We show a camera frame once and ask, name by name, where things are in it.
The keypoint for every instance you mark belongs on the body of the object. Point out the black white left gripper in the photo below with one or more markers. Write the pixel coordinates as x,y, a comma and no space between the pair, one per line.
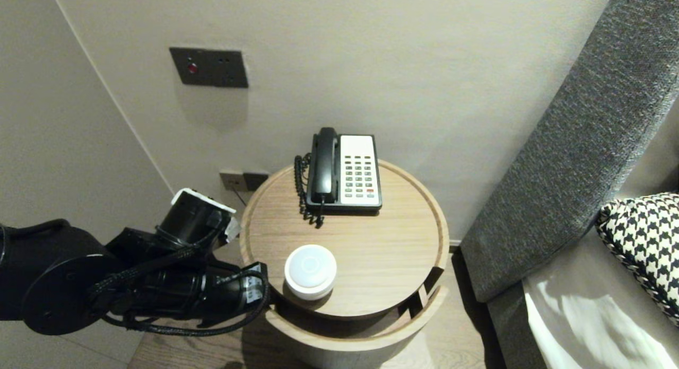
191,220

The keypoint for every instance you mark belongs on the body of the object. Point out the white round puck device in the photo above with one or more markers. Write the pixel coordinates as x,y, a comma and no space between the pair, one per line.
310,271

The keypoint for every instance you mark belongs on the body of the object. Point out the round wooden nightstand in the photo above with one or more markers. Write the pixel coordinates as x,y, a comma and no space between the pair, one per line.
360,340

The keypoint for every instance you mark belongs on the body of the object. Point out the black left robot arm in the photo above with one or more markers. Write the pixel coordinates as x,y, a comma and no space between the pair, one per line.
53,273

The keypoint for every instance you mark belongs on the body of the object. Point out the black telephone handset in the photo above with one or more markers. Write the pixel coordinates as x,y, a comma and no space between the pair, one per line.
324,167

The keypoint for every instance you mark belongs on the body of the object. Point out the black and white telephone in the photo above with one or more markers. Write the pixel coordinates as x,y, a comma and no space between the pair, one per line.
358,167

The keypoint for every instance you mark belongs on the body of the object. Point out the round wooden side table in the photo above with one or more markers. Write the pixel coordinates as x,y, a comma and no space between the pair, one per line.
371,242

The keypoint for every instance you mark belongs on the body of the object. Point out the grey fabric headboard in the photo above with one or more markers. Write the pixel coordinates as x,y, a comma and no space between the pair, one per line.
562,173

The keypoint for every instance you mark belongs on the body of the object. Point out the white bed sheet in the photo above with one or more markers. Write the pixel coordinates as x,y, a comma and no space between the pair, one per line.
594,316

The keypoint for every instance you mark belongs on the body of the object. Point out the black white houndstooth pillow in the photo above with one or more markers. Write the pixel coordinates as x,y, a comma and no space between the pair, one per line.
647,242

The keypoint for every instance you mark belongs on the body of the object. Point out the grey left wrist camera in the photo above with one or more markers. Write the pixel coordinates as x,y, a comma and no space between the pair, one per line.
232,228

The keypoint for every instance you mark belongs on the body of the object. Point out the beige wall outlet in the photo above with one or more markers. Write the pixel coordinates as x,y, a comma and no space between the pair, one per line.
232,181

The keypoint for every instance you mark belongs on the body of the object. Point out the dark wall outlet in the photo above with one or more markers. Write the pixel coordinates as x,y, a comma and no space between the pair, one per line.
257,179

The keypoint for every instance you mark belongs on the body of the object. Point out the dark wall switch panel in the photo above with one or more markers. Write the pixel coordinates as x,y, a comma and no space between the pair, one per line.
212,68

